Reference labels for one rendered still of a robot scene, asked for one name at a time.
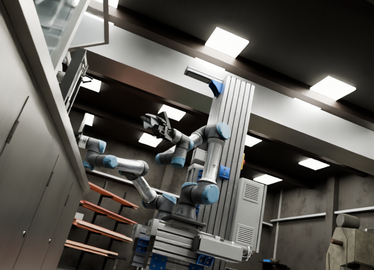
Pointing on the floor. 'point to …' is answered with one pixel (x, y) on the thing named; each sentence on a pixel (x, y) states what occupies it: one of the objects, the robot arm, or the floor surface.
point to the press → (350, 246)
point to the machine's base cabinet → (30, 167)
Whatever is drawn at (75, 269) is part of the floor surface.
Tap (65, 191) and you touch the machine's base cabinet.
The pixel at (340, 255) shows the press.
